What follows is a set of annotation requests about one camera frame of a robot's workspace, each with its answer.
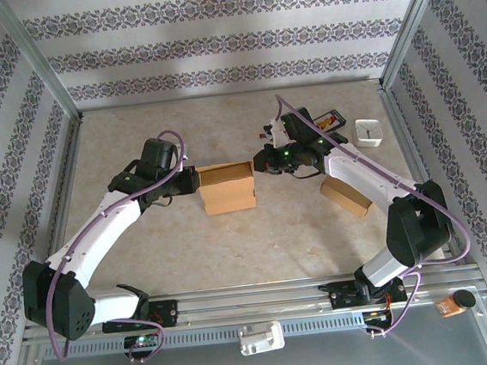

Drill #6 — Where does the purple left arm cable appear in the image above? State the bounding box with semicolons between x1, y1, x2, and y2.
27;129;210;365

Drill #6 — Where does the white square clock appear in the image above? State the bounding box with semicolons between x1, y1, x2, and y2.
352;117;386;150

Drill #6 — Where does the brown cardboard box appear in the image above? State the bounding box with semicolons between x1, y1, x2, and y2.
196;159;259;216
318;172;375;223

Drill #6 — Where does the orange black small device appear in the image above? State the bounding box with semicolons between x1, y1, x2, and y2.
435;288;478;319

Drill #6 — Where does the white plastic bracket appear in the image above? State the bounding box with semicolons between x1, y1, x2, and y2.
236;319;286;357

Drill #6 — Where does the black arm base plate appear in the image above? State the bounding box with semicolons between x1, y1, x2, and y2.
328;274;409;312
100;298;180;335

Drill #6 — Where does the long aluminium mounting rail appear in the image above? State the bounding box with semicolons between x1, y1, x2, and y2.
20;262;484;345

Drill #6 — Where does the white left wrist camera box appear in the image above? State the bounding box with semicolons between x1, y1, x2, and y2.
173;140;192;164

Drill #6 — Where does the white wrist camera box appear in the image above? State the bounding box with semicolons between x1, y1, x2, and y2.
262;117;289;148
173;140;192;164

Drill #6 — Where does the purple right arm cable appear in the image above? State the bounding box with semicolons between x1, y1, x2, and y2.
275;77;478;346

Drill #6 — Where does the grey slotted cable duct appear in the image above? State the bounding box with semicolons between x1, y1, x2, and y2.
38;313;366;361

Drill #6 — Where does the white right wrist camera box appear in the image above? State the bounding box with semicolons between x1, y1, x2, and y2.
262;117;289;148

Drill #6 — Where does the black battery pack yellow label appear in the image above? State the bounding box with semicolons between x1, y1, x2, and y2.
312;109;348;133

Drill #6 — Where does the aluminium frame rail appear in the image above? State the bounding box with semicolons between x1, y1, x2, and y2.
379;80;468;275
78;74;385;118
21;115;100;311

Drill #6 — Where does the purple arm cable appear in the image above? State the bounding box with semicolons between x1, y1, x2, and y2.
275;77;478;346
27;129;210;365

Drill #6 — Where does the small circuit board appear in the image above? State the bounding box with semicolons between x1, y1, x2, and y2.
362;308;394;325
123;332;160;351

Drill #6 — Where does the aluminium frame post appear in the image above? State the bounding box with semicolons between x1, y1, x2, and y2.
0;0;83;127
372;0;461;91

